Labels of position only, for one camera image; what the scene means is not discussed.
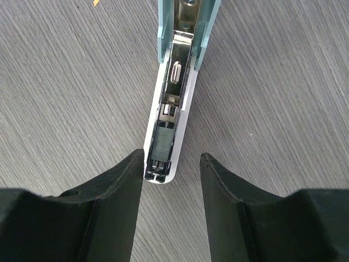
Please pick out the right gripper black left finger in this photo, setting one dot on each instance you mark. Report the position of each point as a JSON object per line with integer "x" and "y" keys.
{"x": 94, "y": 221}

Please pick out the grey staple strip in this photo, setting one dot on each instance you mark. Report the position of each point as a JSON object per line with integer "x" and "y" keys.
{"x": 162, "y": 144}

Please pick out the colourful candy bag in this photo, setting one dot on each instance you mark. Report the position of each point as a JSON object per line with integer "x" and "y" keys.
{"x": 95, "y": 2}

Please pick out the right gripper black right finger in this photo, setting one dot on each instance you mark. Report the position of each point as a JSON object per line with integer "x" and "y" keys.
{"x": 247, "y": 223}

